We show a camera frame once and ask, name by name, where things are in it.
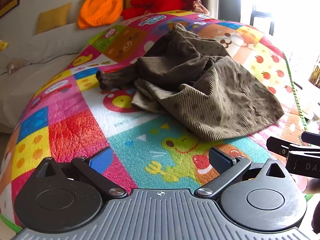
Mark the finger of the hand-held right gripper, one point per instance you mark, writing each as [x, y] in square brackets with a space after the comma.
[311, 138]
[277, 146]

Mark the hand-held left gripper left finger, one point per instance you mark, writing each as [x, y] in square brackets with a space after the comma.
[101, 160]

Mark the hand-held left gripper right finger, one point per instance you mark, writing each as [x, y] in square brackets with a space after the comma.
[220, 161]

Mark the dark brown knit sweater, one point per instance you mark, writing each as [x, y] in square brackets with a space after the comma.
[112, 78]

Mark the person's right hand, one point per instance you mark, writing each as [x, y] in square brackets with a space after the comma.
[311, 186]

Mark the colourful printed play mat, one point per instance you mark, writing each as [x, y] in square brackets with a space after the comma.
[75, 130]

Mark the beige plush toy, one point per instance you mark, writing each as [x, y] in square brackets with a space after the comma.
[15, 65]

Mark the white sofa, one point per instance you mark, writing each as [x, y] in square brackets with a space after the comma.
[37, 47]

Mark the bright window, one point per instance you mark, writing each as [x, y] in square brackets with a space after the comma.
[287, 10]

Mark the yellow and white plush toy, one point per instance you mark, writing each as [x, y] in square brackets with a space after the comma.
[2, 45]

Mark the orange pumpkin plush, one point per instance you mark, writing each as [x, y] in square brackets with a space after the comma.
[100, 7]

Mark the pink cloth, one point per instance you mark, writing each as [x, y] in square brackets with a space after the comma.
[200, 6]

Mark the red plush toy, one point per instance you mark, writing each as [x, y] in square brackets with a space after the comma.
[160, 1]

